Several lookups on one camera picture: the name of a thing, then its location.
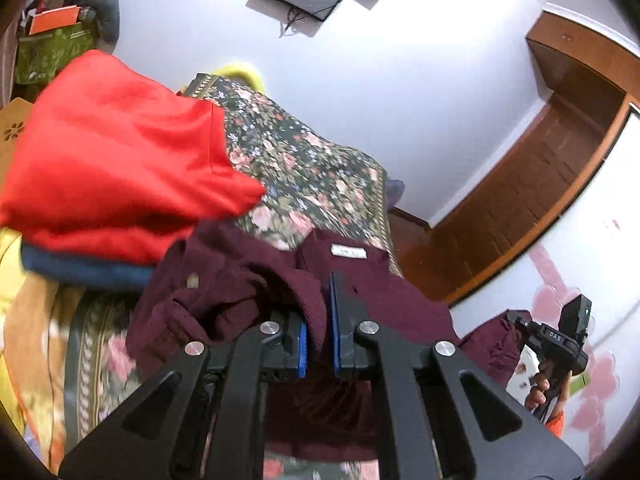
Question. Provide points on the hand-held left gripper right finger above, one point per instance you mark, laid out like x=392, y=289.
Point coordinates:
x=334, y=330

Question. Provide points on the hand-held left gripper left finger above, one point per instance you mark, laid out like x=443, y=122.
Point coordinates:
x=302, y=350

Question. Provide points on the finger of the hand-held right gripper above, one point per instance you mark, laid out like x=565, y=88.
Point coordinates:
x=520, y=321

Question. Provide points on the maroon button-up shirt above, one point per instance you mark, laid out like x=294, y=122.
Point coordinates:
x=240, y=280

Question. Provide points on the person's right hand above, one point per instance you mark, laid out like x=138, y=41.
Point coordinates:
x=542, y=382

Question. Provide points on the brown wooden door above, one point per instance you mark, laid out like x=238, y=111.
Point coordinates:
x=525, y=210

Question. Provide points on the purple bag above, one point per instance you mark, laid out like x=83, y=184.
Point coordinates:
x=396, y=192

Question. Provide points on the floral bed blanket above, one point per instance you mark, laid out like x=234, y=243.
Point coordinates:
x=300, y=170

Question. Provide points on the folded dark blue garment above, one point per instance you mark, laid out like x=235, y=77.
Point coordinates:
x=85, y=270

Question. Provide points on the folded red garment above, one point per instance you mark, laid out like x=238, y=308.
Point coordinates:
x=115, y=160

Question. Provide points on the yellow plastic item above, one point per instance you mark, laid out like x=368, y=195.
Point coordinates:
x=245, y=75

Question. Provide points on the wooden overhead wardrobe cabinet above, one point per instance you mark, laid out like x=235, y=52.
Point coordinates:
x=580, y=55

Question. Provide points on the yellow cloth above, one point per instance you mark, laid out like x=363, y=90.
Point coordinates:
x=10, y=320

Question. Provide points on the wooden lap table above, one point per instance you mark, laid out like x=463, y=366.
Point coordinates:
x=12, y=132

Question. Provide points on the green patterned bag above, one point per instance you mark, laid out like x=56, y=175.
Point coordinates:
x=50, y=55

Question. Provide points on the orange box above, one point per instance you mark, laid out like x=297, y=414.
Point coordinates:
x=52, y=19

